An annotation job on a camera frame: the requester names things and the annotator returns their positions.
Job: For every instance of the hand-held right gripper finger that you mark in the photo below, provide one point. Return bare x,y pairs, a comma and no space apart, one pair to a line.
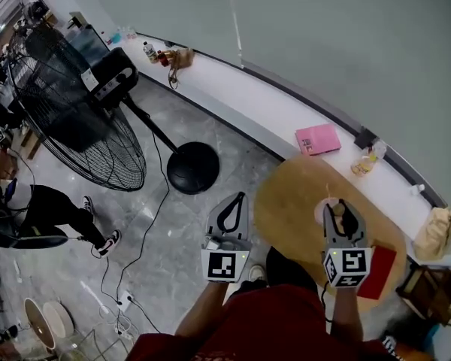
330,228
361,235

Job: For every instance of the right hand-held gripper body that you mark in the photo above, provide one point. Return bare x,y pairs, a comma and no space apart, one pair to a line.
351,263

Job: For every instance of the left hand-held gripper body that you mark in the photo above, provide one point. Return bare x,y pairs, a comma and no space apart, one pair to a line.
221,265

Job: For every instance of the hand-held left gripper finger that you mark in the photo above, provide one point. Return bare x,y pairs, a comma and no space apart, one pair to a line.
242,226
213,228

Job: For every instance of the person's left forearm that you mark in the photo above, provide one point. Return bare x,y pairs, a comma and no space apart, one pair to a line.
203,310

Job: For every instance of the person's right forearm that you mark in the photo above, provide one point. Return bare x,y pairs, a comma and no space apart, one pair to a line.
346,314

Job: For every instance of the oval wooden table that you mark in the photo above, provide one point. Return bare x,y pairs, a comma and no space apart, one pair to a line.
285,209

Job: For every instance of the red hardcover book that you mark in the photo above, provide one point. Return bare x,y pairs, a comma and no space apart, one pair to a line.
379,273

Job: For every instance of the person's white shoe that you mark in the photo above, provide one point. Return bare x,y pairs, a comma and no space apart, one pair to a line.
256,273

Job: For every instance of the person's black trousers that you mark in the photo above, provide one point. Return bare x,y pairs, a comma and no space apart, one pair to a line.
285,273

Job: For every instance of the black standing fan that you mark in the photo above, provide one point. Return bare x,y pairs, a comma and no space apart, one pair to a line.
193,167

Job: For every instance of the yellow drink bottle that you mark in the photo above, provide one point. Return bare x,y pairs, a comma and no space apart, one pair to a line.
362,165

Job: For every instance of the small white bottle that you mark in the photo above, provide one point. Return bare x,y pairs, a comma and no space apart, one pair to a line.
418,190

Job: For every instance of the cream cloth bag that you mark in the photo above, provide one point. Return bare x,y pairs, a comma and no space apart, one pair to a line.
434,233

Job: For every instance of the person's red shirt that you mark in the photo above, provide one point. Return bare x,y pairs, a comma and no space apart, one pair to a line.
267,325

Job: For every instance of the wooden shelf unit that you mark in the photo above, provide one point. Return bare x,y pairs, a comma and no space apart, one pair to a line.
432,292

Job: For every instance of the clear plastic bottle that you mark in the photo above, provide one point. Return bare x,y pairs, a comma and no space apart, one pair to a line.
379,149

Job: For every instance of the pink book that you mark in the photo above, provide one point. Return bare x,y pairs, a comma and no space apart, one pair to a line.
319,137

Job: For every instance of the black white striped pillow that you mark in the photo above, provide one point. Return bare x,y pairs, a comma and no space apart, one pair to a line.
390,346

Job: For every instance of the black stand card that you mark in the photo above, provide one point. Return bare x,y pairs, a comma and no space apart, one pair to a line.
364,137

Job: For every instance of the white square power strip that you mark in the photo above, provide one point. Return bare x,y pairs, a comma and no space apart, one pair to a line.
126,301

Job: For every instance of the orange sofa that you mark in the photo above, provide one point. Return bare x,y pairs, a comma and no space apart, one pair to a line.
413,354

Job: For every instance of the blue container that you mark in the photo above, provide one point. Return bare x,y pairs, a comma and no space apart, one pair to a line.
439,335

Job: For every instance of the white long power strip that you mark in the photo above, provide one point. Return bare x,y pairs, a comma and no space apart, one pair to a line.
124,332

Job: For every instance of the white window ledge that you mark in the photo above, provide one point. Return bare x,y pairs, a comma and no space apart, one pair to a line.
248,100

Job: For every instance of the round white side table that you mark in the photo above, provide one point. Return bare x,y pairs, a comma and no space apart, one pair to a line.
60,318

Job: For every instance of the brown handbag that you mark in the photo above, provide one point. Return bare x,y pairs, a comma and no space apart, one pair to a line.
182,58

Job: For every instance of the red drink bottle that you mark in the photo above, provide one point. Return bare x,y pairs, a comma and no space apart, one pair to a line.
162,58

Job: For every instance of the black oval seat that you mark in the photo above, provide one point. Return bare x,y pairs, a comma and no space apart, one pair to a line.
30,242

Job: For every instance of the clear labelled bottle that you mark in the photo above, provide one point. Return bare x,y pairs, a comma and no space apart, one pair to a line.
149,53

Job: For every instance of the round wood side table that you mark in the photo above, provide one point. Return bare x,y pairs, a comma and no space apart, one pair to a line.
39,323

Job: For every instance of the black glass cabinet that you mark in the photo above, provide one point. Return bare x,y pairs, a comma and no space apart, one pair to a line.
90,40

